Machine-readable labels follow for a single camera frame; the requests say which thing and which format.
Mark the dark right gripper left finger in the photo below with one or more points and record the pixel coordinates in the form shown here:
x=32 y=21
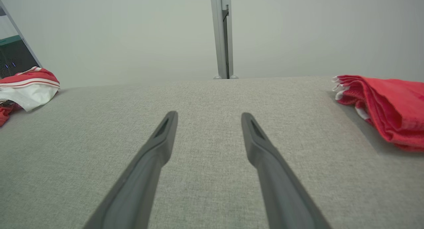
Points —
x=139 y=186

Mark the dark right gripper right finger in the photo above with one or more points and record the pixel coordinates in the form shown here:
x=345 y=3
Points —
x=281 y=189

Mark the red garment with white band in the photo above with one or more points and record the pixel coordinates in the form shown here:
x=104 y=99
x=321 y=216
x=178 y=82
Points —
x=391 y=103

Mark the white garment with red stripes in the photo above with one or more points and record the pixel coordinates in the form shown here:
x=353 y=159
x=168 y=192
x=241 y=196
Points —
x=29 y=93

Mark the grey metal post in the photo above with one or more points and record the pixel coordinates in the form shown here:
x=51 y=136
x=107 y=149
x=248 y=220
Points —
x=218 y=40

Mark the dark glass panel grey frame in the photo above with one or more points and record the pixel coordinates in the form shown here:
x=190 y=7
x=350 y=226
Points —
x=16 y=56

